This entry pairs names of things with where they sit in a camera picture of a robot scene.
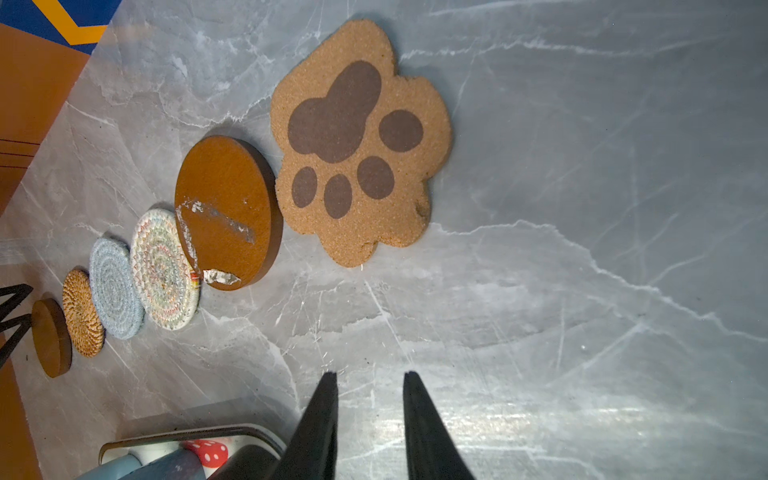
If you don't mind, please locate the light brown wooden coaster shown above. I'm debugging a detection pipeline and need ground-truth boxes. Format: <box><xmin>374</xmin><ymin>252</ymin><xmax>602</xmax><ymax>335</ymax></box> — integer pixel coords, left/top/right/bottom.
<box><xmin>31</xmin><ymin>298</ymin><xmax>72</xmax><ymax>378</ymax></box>

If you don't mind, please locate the black mug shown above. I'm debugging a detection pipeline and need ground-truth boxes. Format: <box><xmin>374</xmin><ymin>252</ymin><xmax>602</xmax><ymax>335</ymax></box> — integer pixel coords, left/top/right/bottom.
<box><xmin>208</xmin><ymin>444</ymin><xmax>279</xmax><ymax>480</ymax></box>

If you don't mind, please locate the blue mug back middle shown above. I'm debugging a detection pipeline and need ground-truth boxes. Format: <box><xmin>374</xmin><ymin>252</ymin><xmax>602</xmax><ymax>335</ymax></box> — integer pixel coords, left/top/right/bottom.
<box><xmin>77</xmin><ymin>449</ymin><xmax>206</xmax><ymax>480</ymax></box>

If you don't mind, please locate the grey blue rope coaster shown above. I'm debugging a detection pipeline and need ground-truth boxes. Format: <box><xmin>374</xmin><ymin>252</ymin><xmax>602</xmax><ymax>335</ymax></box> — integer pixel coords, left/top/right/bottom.
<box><xmin>89</xmin><ymin>237</ymin><xmax>145</xmax><ymax>340</ymax></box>

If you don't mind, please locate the multicolour woven coaster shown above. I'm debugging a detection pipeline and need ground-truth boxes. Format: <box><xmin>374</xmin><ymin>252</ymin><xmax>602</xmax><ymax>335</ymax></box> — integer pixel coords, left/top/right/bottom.
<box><xmin>130</xmin><ymin>208</ymin><xmax>200</xmax><ymax>331</ymax></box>

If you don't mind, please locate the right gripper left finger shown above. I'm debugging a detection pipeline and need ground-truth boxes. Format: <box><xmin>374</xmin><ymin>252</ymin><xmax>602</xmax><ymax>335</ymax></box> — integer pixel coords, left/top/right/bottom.
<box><xmin>270</xmin><ymin>372</ymin><xmax>338</xmax><ymax>479</ymax></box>

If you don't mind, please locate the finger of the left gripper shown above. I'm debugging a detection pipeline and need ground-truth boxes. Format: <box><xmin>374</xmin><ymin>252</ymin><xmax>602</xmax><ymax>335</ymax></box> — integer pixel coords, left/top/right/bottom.
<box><xmin>0</xmin><ymin>314</ymin><xmax>32</xmax><ymax>367</ymax></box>
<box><xmin>0</xmin><ymin>284</ymin><xmax>33</xmax><ymax>318</ymax></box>

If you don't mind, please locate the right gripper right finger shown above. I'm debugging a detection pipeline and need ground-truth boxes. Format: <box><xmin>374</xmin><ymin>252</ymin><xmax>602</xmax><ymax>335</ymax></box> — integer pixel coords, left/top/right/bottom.
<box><xmin>403</xmin><ymin>371</ymin><xmax>474</xmax><ymax>479</ymax></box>

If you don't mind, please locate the cork paw print coaster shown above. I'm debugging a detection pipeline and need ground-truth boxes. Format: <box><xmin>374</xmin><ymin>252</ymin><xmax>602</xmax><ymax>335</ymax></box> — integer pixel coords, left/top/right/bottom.
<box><xmin>270</xmin><ymin>19</ymin><xmax>452</xmax><ymax>268</ymax></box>

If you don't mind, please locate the white strawberry serving tray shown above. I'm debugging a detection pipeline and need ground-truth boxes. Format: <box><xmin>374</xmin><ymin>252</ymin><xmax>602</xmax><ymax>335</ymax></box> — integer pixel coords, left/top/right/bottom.
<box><xmin>99</xmin><ymin>424</ymin><xmax>286</xmax><ymax>479</ymax></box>

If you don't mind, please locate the dark brown wooden coaster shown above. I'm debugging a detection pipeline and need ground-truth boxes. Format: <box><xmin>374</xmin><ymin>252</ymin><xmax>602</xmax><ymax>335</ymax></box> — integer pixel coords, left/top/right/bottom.
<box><xmin>174</xmin><ymin>135</ymin><xmax>283</xmax><ymax>291</ymax></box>

